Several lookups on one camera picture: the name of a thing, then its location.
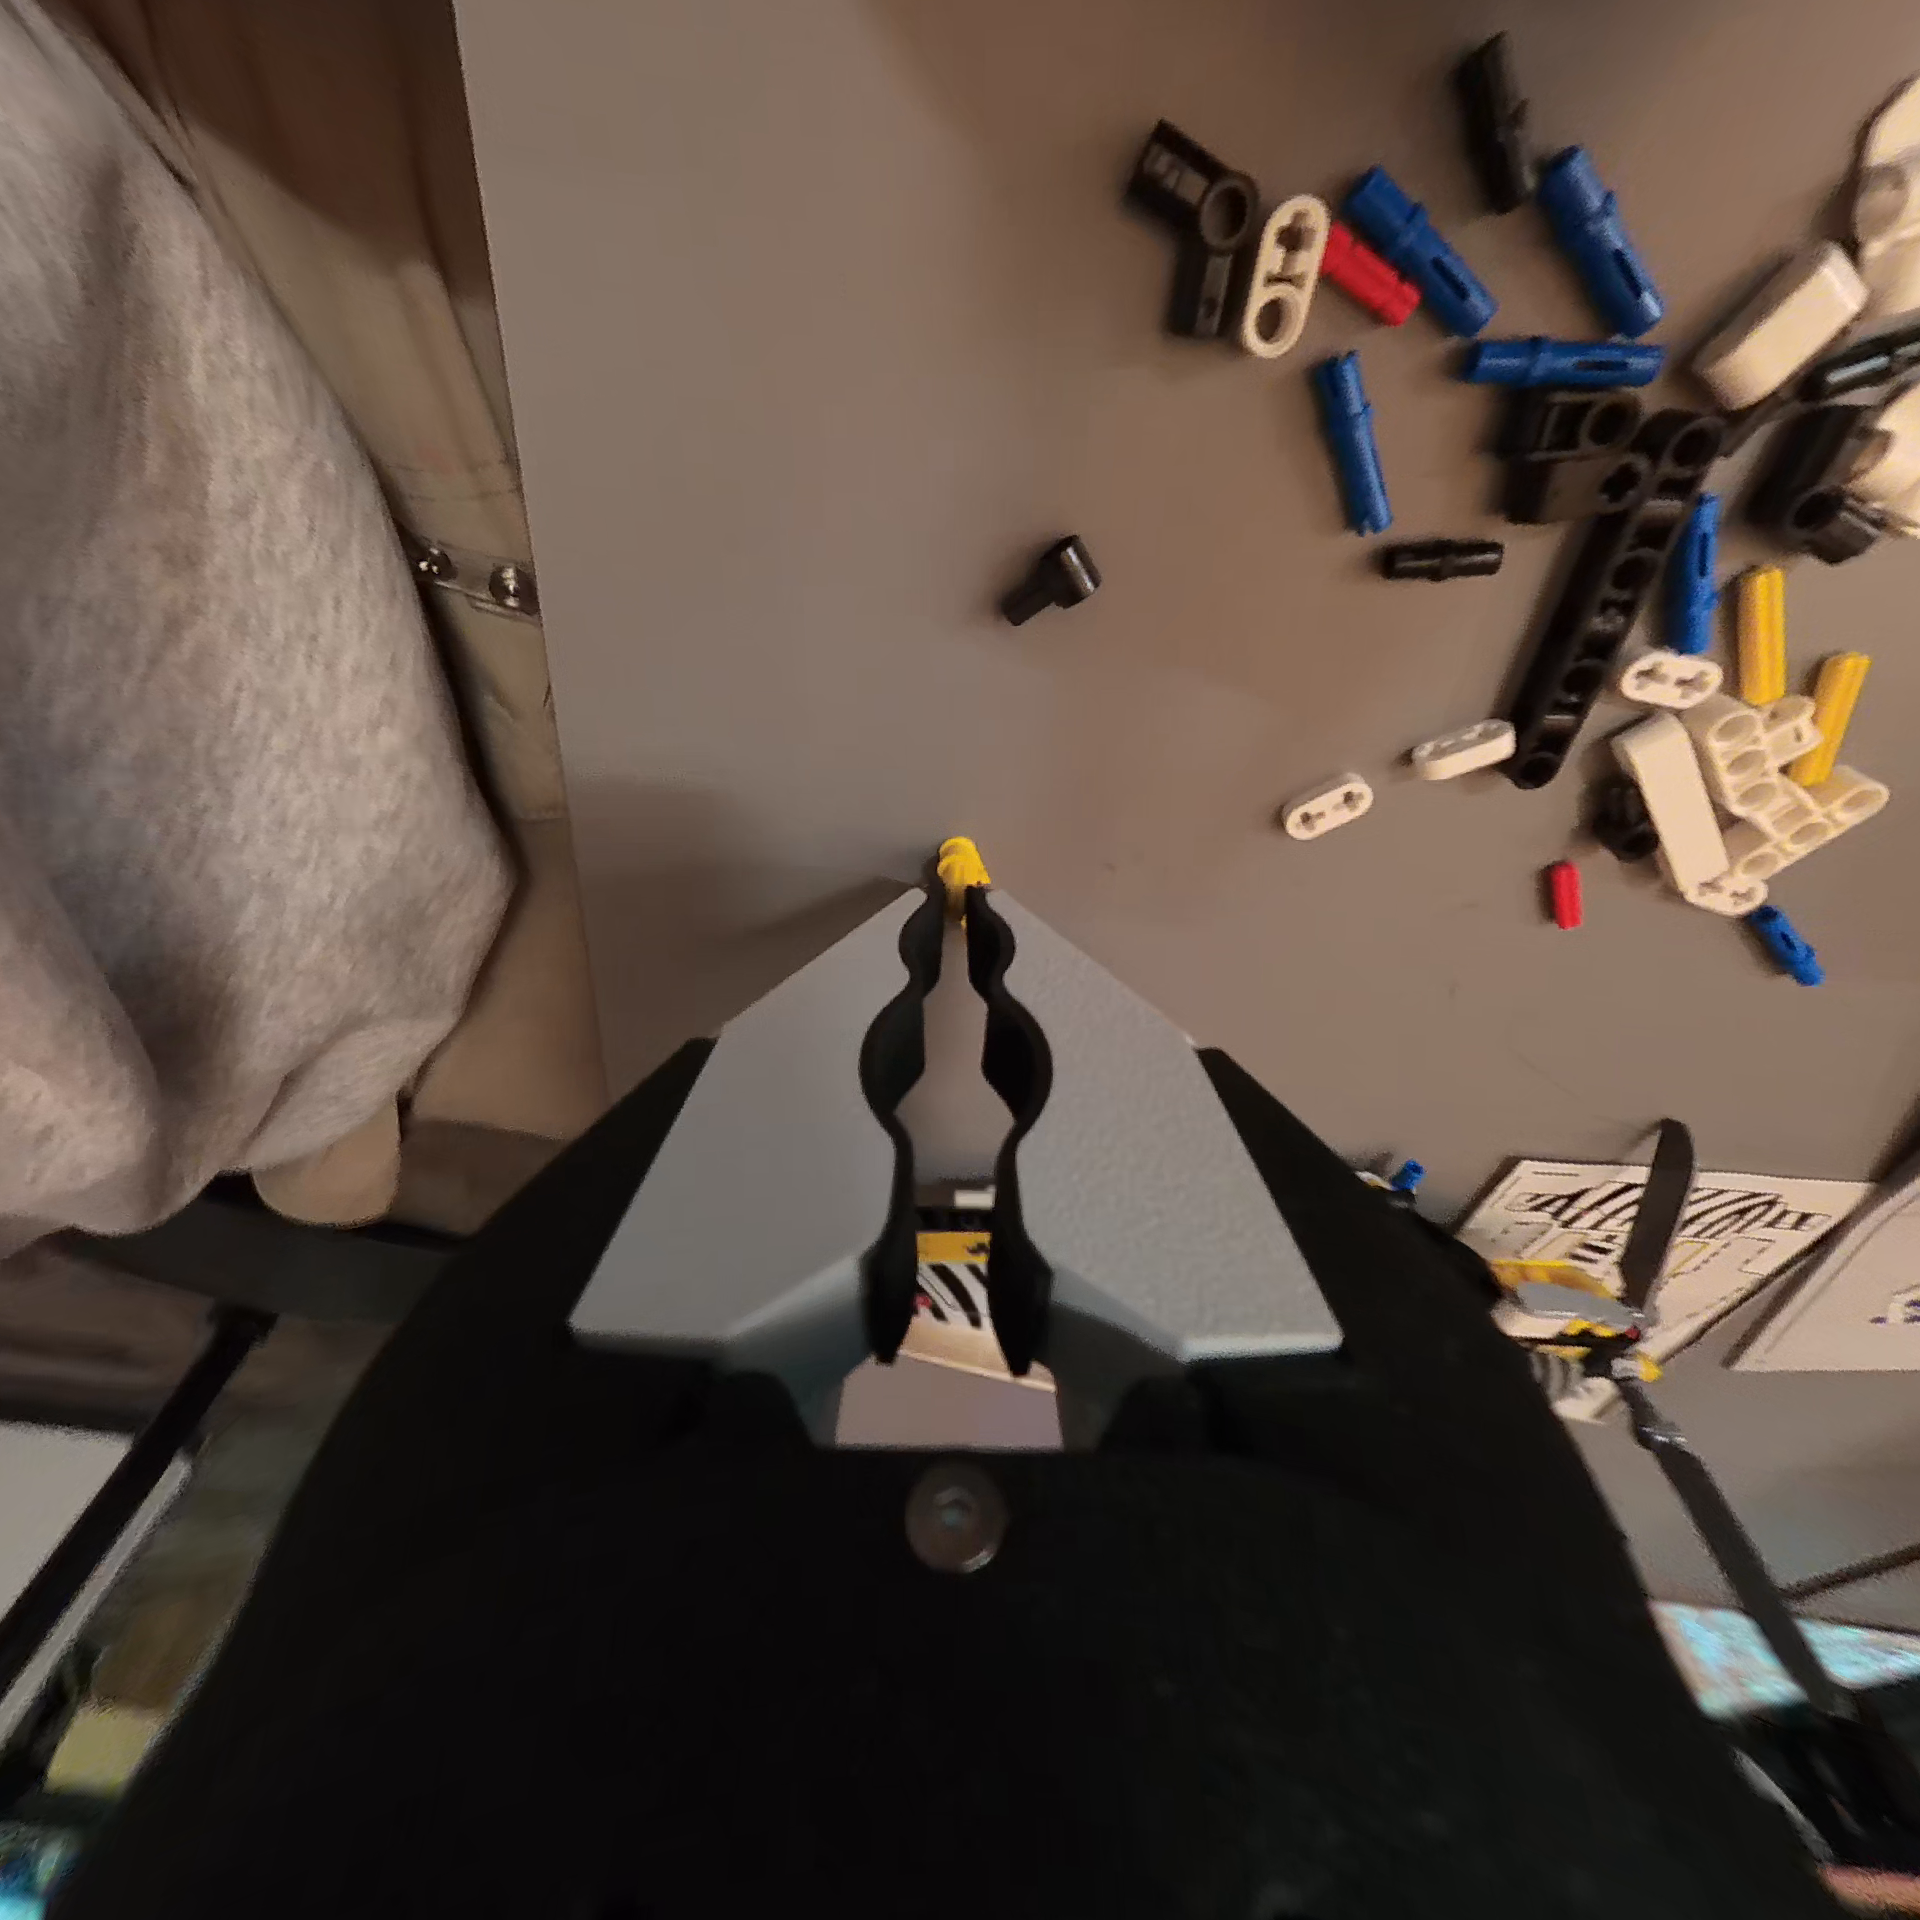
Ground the metal bracket with screws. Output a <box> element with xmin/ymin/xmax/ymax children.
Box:
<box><xmin>405</xmin><ymin>538</ymin><xmax>545</xmax><ymax>620</ymax></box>

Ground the person's grey hoodie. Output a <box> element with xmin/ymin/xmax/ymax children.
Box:
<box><xmin>0</xmin><ymin>0</ymin><xmax>520</xmax><ymax>1263</ymax></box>

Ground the black metal table frame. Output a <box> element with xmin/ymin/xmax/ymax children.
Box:
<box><xmin>0</xmin><ymin>1171</ymin><xmax>496</xmax><ymax>1666</ymax></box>

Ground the grey paper sheet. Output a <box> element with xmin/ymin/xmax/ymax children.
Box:
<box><xmin>1725</xmin><ymin>1154</ymin><xmax>1920</xmax><ymax>1375</ymax></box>

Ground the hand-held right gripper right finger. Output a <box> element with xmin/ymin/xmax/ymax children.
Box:
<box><xmin>960</xmin><ymin>883</ymin><xmax>1347</xmax><ymax>1450</ymax></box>

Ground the black strap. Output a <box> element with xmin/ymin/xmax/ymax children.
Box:
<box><xmin>1602</xmin><ymin>1119</ymin><xmax>1920</xmax><ymax>1802</ymax></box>

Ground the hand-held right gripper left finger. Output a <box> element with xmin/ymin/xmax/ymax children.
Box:
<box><xmin>568</xmin><ymin>883</ymin><xmax>963</xmax><ymax>1450</ymax></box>

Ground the white striped lego model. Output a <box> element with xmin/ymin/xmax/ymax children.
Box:
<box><xmin>900</xmin><ymin>1154</ymin><xmax>1877</xmax><ymax>1427</ymax></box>

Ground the pile of loose lego pieces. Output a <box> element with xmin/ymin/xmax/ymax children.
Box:
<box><xmin>996</xmin><ymin>31</ymin><xmax>1920</xmax><ymax>992</ymax></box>

